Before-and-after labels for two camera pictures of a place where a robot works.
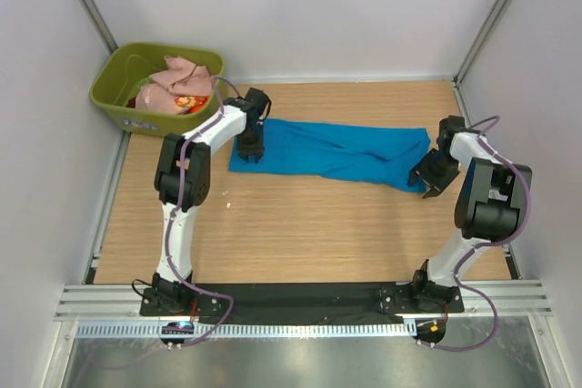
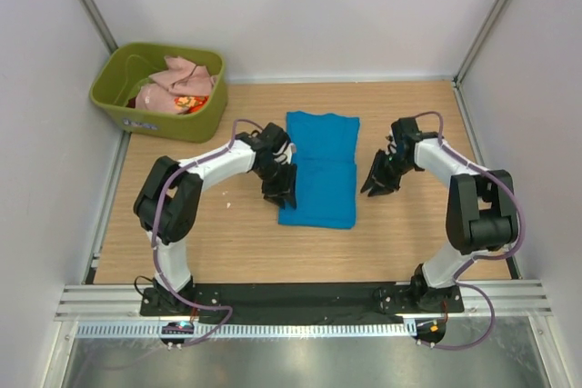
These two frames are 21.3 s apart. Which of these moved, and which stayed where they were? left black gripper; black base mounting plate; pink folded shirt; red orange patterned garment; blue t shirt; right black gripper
Moved: blue t shirt; left black gripper; right black gripper
Stayed: black base mounting plate; red orange patterned garment; pink folded shirt
